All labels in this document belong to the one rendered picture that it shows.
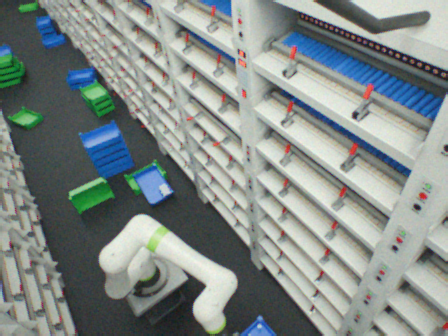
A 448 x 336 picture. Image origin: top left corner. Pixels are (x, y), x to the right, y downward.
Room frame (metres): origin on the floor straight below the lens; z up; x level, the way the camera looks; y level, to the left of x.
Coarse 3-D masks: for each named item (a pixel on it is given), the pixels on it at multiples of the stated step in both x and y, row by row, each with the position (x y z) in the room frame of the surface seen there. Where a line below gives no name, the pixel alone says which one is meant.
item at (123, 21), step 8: (120, 16) 2.25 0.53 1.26; (120, 24) 2.30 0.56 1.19; (128, 24) 2.26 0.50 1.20; (128, 40) 2.25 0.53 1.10; (136, 48) 2.26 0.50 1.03; (136, 64) 2.25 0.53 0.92; (152, 112) 2.25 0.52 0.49; (152, 120) 2.27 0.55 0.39; (160, 136) 2.25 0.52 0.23; (160, 144) 2.26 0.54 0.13
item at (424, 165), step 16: (432, 128) 0.48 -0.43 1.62; (432, 144) 0.47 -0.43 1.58; (432, 160) 0.46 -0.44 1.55; (416, 176) 0.47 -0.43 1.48; (432, 176) 0.44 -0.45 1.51; (400, 208) 0.47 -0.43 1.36; (432, 208) 0.42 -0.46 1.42; (400, 224) 0.46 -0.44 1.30; (416, 224) 0.43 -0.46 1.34; (432, 224) 0.40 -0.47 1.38; (384, 240) 0.47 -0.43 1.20; (416, 240) 0.41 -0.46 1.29; (384, 256) 0.46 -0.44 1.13; (400, 256) 0.42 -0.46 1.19; (368, 272) 0.47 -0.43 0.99; (400, 272) 0.40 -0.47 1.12; (384, 288) 0.42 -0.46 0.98; (352, 304) 0.48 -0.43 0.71; (384, 304) 0.41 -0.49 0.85; (352, 320) 0.45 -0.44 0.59; (368, 320) 0.41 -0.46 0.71
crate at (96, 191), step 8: (88, 184) 1.82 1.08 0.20; (96, 184) 1.81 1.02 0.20; (104, 184) 1.88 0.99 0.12; (72, 192) 1.76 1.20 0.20; (80, 192) 1.80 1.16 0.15; (88, 192) 1.82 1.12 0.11; (96, 192) 1.84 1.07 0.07; (104, 192) 1.86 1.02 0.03; (112, 192) 1.87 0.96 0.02; (72, 200) 1.76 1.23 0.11; (80, 200) 1.78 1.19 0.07; (88, 200) 1.80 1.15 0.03; (96, 200) 1.82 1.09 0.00; (104, 200) 1.81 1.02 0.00; (80, 208) 1.75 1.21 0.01
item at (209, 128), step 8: (192, 96) 1.65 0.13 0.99; (184, 104) 1.63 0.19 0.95; (200, 104) 1.60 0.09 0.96; (192, 112) 1.56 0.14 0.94; (200, 120) 1.48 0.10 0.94; (208, 120) 1.45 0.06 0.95; (208, 128) 1.40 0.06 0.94; (216, 128) 1.38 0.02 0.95; (216, 136) 1.32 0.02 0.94; (232, 144) 1.24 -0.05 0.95; (232, 152) 1.19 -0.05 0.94; (240, 152) 1.18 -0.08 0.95; (240, 160) 1.13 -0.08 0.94
